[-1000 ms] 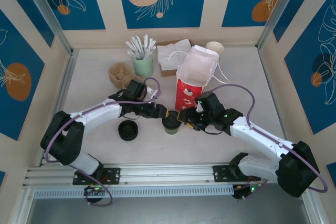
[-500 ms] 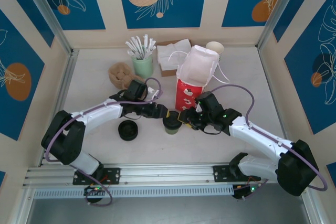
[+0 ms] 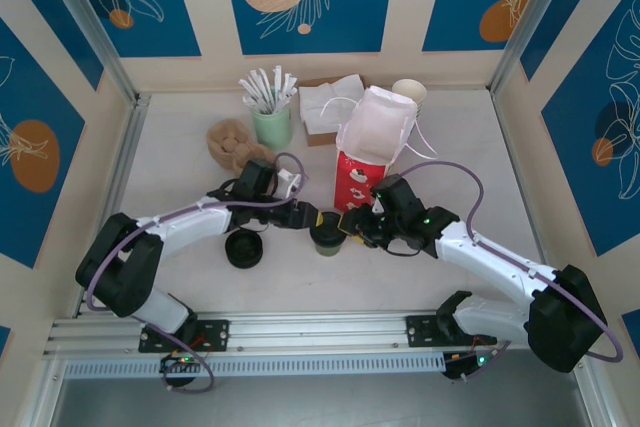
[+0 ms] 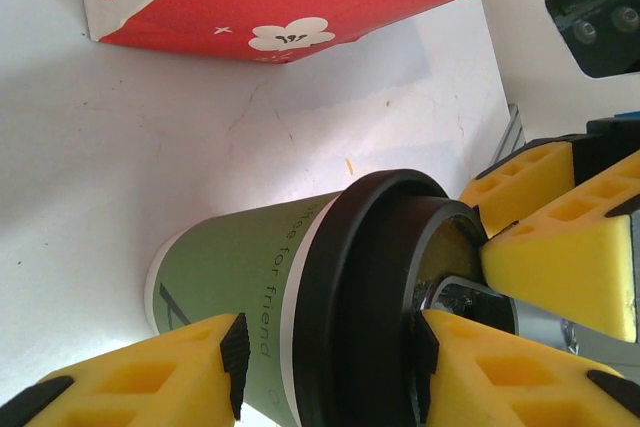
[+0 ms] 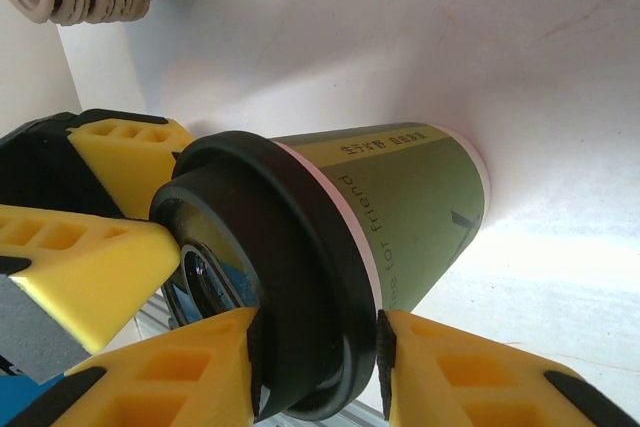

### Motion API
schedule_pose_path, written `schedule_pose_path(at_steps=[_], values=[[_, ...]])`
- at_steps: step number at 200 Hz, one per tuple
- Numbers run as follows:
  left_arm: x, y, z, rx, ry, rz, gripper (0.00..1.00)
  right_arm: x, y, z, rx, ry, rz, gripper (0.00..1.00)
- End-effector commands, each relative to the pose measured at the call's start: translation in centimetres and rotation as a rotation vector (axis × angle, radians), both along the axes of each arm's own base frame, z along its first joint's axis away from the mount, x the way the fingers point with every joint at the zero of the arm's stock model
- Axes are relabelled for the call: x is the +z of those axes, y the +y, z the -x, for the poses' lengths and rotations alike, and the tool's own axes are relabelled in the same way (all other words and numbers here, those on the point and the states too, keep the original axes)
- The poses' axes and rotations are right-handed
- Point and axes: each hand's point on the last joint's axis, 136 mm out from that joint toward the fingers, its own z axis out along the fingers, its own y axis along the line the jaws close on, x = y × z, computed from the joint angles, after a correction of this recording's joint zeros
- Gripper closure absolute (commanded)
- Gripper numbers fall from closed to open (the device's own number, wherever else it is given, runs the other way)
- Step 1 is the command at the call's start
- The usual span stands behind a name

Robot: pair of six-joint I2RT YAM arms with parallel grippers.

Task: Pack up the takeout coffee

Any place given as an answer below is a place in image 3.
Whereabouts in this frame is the black coffee cup lid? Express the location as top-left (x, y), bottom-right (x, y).
top-left (309, 211), bottom-right (346, 243)

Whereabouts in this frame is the green takeout coffee cup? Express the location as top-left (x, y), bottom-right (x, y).
top-left (312, 236), bottom-right (345, 258)

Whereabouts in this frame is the red white printed paper bag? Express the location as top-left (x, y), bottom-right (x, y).
top-left (319, 85), bottom-right (441, 213)

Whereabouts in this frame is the beige pulp cup carrier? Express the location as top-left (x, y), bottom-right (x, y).
top-left (206, 118), bottom-right (277, 183)

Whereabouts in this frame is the mint green straw holder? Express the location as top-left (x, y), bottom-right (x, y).
top-left (249, 96), bottom-right (294, 151)

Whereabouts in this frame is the stack of black cup lids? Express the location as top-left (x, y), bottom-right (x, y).
top-left (223, 229), bottom-right (265, 270)

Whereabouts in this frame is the white paper napkin stack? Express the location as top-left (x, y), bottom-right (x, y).
top-left (298, 74), bottom-right (366, 136)

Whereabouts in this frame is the small controller circuit board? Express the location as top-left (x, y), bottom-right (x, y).
top-left (159, 352), bottom-right (204, 376)
top-left (443, 351), bottom-right (501, 382)

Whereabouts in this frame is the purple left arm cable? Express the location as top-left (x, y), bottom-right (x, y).
top-left (84, 151), bottom-right (309, 393)

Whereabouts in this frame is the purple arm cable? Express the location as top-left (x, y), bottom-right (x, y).
top-left (84, 151), bottom-right (309, 393)
top-left (399, 160), bottom-right (625, 383)

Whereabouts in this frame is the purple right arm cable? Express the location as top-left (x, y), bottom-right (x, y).
top-left (399, 160), bottom-right (625, 383)

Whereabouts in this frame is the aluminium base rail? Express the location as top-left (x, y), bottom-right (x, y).
top-left (42, 311), bottom-right (591, 356)

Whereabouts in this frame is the aluminium side rail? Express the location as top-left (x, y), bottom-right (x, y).
top-left (72, 94), bottom-right (151, 318)

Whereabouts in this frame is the slotted grey cable duct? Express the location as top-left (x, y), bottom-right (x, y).
top-left (62, 352), bottom-right (449, 379)

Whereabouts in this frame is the aluminium frame post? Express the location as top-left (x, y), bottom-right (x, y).
top-left (34, 0), bottom-right (152, 109)
top-left (488, 0), bottom-right (585, 98)

